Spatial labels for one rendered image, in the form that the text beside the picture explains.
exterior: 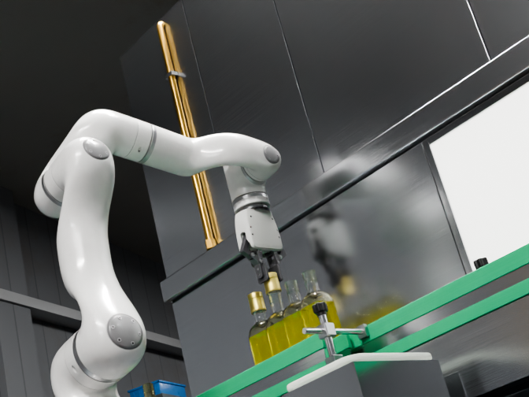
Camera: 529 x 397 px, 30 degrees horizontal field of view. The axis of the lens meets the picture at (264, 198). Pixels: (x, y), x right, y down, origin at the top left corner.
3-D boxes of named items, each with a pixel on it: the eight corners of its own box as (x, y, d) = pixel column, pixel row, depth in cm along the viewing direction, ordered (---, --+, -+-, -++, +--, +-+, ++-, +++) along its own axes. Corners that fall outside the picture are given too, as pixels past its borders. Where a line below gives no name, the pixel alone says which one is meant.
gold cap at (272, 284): (284, 290, 219) (279, 272, 221) (273, 289, 217) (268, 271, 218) (274, 295, 221) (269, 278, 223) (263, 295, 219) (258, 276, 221)
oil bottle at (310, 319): (359, 385, 202) (331, 287, 210) (340, 386, 198) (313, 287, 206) (340, 394, 205) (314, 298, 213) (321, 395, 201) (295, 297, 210)
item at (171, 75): (220, 246, 257) (165, 19, 285) (211, 246, 255) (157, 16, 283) (212, 251, 259) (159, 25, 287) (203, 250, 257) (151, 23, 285)
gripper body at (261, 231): (257, 217, 233) (268, 261, 229) (225, 213, 226) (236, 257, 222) (279, 203, 228) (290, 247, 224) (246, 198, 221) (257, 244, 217)
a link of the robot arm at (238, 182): (276, 191, 227) (254, 209, 233) (263, 141, 232) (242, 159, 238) (247, 188, 222) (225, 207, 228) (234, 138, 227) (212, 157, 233)
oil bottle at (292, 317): (339, 394, 205) (313, 298, 213) (320, 395, 201) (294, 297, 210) (321, 402, 209) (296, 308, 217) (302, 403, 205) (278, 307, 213)
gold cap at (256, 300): (269, 309, 221) (264, 291, 223) (257, 309, 219) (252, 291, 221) (260, 314, 224) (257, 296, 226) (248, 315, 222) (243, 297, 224)
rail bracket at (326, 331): (379, 363, 189) (361, 302, 194) (319, 364, 178) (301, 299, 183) (368, 368, 191) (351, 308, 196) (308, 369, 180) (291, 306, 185)
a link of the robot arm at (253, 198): (253, 209, 234) (256, 221, 232) (224, 205, 228) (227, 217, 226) (276, 194, 228) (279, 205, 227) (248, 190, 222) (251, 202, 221)
